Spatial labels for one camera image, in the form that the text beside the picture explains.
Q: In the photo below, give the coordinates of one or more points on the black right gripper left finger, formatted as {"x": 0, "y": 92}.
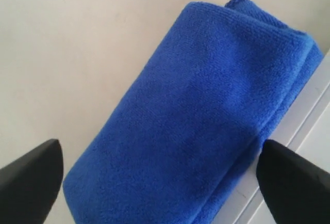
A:
{"x": 30, "y": 184}

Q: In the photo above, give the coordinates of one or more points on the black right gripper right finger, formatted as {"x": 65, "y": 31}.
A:
{"x": 294, "y": 189}

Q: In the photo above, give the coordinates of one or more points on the white board with aluminium frame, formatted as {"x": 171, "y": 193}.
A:
{"x": 246, "y": 204}

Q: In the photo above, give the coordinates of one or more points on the blue cloth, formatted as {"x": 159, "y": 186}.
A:
{"x": 193, "y": 121}

